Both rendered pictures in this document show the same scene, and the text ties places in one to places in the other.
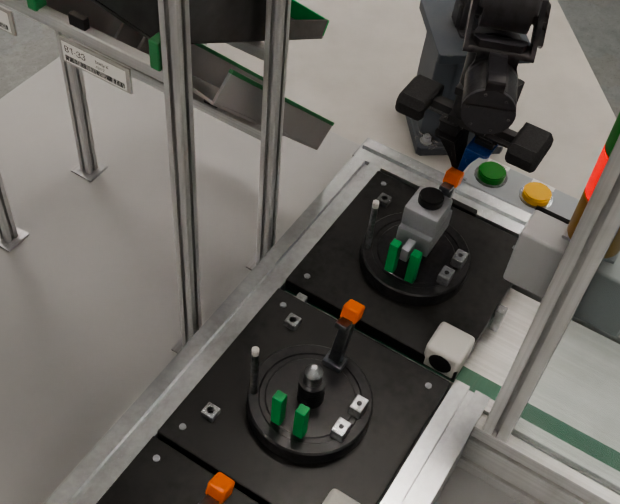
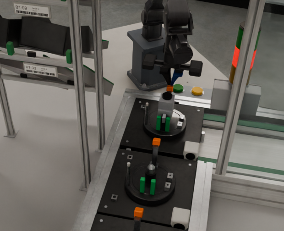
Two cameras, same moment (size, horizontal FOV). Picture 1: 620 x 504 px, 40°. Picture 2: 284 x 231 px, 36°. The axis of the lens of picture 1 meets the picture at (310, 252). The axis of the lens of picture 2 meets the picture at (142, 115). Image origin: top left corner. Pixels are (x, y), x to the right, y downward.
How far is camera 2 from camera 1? 0.36 m
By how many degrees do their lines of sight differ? 16
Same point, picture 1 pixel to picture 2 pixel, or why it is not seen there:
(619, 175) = (245, 52)
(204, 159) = (58, 117)
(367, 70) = (108, 68)
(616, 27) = not seen: hidden behind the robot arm
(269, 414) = (138, 190)
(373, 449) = (180, 191)
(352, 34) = not seen: hidden behind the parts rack
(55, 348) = (30, 204)
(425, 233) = (169, 109)
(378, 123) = (122, 85)
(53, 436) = not seen: outside the picture
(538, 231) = (219, 85)
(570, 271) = (236, 93)
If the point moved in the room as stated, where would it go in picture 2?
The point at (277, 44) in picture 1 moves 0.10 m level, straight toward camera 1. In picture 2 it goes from (99, 50) to (110, 69)
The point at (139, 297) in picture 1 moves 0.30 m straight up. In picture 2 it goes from (56, 174) to (46, 100)
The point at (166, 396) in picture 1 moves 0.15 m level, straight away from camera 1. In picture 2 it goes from (92, 200) to (69, 165)
